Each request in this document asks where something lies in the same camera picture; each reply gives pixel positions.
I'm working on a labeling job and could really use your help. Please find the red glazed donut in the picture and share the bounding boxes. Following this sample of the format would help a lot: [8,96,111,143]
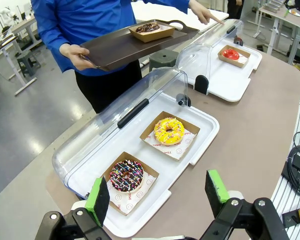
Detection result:
[220,48,240,61]

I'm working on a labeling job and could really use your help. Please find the white-legged grey desk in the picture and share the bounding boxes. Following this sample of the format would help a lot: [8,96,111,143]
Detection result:
[0,17,39,97]

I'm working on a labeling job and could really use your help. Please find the bystander in dark trousers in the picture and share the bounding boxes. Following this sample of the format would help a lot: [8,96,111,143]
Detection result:
[226,0,244,20]

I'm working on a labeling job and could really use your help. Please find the clear display case lid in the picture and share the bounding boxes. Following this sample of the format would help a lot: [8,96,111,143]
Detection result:
[51,67,190,199]
[175,18,245,85]

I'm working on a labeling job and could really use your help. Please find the chocolate donut with coloured sprinkles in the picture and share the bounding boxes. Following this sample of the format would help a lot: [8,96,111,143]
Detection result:
[109,158,145,194]

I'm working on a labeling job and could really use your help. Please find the black coiled cable bundle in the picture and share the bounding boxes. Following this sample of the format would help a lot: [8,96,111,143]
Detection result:
[280,130,300,198]

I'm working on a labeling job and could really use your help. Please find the grey plastic stool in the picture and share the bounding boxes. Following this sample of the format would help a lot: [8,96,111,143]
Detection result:
[15,49,42,79]

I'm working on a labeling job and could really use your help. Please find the dark brown serving tray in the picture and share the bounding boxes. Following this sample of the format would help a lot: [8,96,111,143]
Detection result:
[79,19,201,72]

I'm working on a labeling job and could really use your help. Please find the person's right hand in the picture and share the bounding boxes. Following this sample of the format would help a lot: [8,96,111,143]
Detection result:
[59,43,98,72]

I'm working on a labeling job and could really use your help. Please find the person in blue jacket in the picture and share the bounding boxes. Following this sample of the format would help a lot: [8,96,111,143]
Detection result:
[30,0,199,115]

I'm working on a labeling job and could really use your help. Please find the cardboard donut box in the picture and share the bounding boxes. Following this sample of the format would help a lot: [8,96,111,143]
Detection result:
[100,150,161,217]
[139,111,202,162]
[217,44,252,69]
[128,20,176,44]

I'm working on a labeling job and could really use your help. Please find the person's left hand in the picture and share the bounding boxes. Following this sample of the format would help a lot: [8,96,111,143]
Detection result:
[189,0,226,26]

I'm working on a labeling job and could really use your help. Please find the yellow donut with sprinkles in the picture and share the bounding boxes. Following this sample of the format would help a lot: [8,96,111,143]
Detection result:
[153,116,186,147]

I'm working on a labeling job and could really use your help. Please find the dark green plastic stool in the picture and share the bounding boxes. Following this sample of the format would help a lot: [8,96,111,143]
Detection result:
[148,48,180,74]

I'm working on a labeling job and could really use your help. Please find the right white display tray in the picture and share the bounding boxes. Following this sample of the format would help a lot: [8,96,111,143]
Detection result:
[184,44,264,103]

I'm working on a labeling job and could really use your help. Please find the white display tray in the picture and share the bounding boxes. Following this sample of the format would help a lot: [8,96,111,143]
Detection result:
[184,44,264,103]
[62,96,221,239]

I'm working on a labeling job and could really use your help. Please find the white printed paper liner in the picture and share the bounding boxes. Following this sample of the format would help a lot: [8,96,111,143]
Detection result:
[146,130,198,161]
[227,51,250,66]
[107,171,158,216]

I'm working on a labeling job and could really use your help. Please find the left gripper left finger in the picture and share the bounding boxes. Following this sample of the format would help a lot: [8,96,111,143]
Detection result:
[34,176,112,240]

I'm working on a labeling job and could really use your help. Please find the grey desk with white legs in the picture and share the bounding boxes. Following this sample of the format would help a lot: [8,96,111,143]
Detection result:
[252,0,300,55]

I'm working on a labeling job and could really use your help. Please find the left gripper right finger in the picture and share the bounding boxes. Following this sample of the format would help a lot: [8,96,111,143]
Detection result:
[199,169,290,240]

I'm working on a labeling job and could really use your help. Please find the plain chocolate glazed donut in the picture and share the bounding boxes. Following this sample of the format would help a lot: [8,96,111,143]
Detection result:
[135,22,161,34]

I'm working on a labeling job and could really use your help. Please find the left white display tray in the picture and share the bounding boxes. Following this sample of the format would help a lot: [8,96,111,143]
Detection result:
[62,96,221,239]

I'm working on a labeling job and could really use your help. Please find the person's right forearm blue sleeve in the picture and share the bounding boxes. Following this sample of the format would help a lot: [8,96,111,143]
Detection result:
[38,24,77,74]

